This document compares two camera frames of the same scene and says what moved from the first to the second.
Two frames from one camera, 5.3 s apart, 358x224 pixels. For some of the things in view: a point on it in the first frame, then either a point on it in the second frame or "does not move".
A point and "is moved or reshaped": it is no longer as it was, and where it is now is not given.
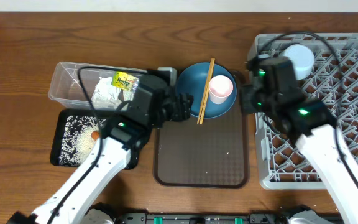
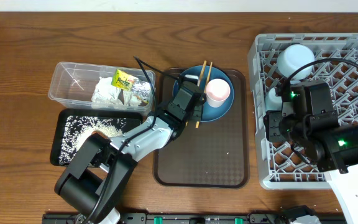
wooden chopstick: x=205 y=96 to x=199 y=79
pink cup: x=220 y=88 is moved or reshaped
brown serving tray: x=214 y=154 does not move
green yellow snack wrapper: x=123 y=81 does not move
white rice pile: x=77 y=139 does not move
